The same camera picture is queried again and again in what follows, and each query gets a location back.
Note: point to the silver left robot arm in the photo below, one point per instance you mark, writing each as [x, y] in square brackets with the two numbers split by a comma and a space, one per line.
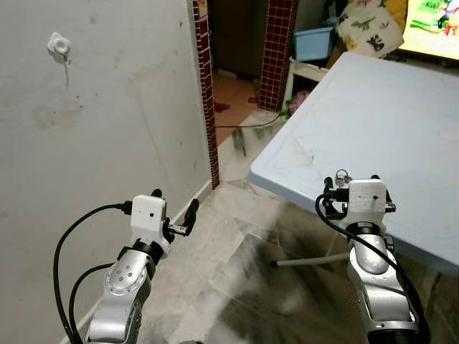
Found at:
[122, 287]

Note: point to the white folding table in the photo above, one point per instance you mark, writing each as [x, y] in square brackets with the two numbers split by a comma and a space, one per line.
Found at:
[373, 122]

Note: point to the grey metal table leg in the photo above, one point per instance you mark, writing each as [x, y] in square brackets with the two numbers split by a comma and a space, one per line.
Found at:
[308, 260]

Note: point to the pink floral bundle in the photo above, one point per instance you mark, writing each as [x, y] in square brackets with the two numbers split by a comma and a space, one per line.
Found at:
[298, 102]

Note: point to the white shelf stand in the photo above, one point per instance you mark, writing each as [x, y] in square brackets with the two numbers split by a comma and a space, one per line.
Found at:
[308, 70]

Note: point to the blue plastic bin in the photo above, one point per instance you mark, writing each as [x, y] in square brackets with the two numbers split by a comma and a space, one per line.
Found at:
[313, 44]

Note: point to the red tiled pillar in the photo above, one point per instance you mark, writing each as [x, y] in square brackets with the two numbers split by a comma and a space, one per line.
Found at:
[277, 50]

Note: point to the white dinosaur print pillow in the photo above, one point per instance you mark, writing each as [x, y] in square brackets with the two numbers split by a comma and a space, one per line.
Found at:
[369, 29]

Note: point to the bright television screen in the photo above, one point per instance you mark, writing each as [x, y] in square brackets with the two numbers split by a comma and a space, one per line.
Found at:
[430, 29]

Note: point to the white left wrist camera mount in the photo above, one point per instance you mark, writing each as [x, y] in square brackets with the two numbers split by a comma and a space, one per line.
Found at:
[149, 215]

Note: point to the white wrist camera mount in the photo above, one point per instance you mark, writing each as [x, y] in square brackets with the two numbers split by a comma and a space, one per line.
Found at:
[149, 215]
[367, 201]

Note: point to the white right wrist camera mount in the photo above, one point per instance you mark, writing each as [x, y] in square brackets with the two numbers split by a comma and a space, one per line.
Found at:
[367, 201]

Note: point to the red tiled wall edge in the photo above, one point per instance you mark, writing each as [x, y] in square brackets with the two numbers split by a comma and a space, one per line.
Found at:
[206, 93]

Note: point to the white wall hook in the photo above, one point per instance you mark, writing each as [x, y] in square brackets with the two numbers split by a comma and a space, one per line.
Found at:
[59, 46]

